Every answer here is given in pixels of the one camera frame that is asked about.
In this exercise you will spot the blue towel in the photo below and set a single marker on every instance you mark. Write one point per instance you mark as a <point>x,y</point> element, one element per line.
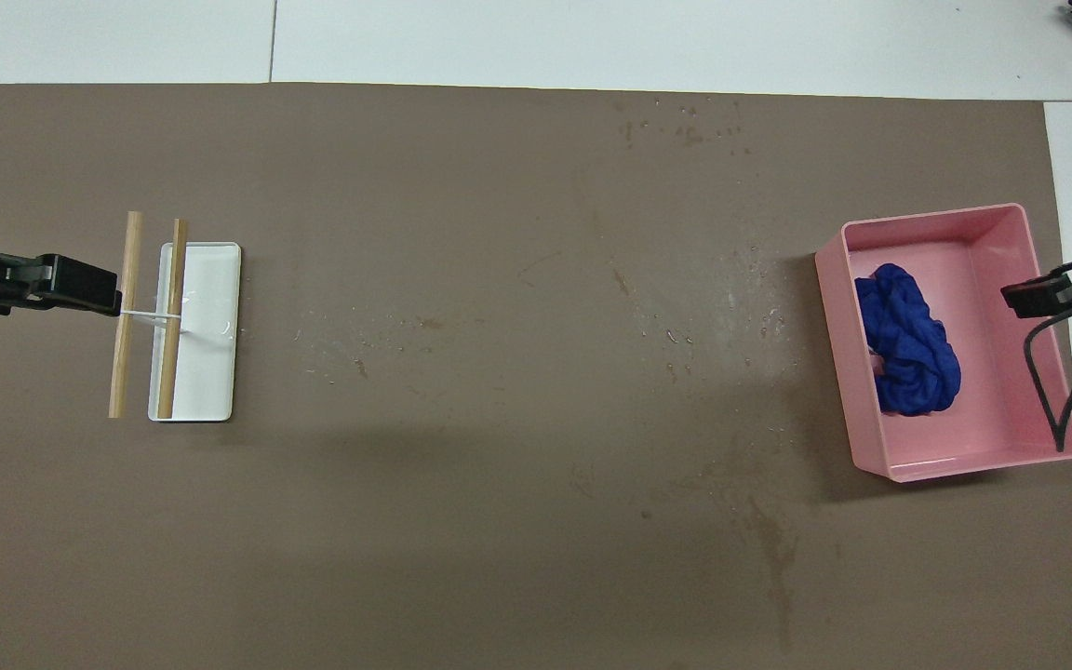
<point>913,354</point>

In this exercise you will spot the pink plastic bin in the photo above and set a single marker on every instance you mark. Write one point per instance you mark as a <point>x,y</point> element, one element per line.
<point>992,391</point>

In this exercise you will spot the white rack with wooden rods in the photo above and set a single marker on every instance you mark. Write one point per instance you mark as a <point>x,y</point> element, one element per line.
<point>206,372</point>

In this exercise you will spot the brown table mat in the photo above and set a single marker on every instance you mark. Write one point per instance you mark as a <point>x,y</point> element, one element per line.
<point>499,521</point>

